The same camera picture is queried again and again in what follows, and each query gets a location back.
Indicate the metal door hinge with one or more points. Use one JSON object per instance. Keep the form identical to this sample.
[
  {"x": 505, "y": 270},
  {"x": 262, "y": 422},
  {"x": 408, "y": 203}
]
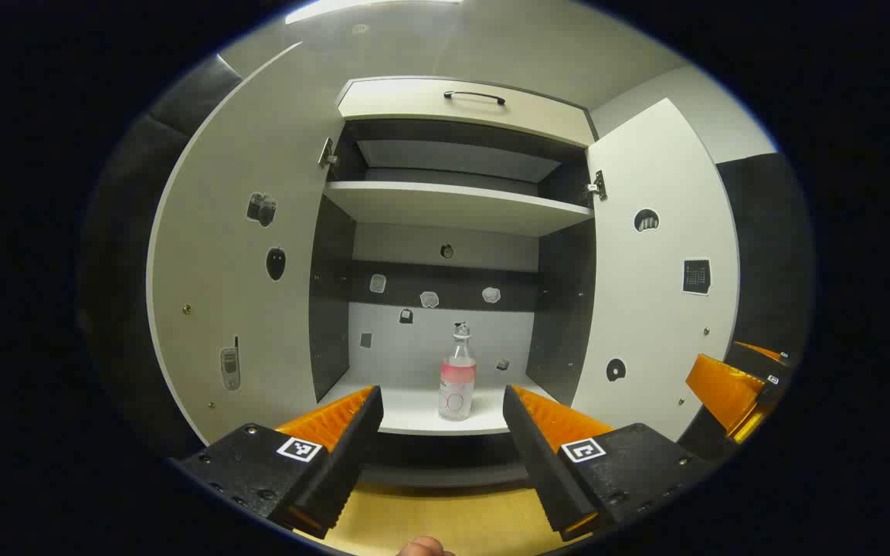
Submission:
[
  {"x": 598, "y": 185},
  {"x": 327, "y": 154}
]

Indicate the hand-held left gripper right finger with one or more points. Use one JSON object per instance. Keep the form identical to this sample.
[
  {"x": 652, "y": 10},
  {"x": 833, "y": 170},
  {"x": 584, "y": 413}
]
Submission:
[{"x": 538, "y": 455}]

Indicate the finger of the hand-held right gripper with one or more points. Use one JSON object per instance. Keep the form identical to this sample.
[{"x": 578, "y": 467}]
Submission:
[
  {"x": 723, "y": 390},
  {"x": 758, "y": 361}
]

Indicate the white cabinet door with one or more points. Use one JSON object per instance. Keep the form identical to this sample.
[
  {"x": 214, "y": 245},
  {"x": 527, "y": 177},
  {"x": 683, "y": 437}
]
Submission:
[
  {"x": 229, "y": 255},
  {"x": 646, "y": 309}
]

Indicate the white cabinet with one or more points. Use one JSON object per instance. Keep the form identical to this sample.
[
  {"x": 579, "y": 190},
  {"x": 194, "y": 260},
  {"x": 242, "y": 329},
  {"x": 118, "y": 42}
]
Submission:
[{"x": 414, "y": 347}]

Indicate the white cabinet shelf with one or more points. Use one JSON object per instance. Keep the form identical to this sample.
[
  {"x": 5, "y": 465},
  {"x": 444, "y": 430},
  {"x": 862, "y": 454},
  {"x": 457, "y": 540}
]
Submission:
[{"x": 453, "y": 205}]

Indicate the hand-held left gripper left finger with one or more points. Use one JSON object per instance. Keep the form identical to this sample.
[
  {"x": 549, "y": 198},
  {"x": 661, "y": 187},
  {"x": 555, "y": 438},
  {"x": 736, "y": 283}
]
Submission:
[{"x": 352, "y": 448}]

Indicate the ceiling light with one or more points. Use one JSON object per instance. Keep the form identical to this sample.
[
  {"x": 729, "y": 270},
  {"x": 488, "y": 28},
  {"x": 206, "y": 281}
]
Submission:
[{"x": 368, "y": 9}]

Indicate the white cabinet drawer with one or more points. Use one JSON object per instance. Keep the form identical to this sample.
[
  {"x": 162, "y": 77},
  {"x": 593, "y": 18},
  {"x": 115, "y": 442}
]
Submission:
[{"x": 414, "y": 100}]

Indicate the clear bottle red label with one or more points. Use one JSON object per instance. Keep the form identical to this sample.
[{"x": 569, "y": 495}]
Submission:
[{"x": 457, "y": 382}]

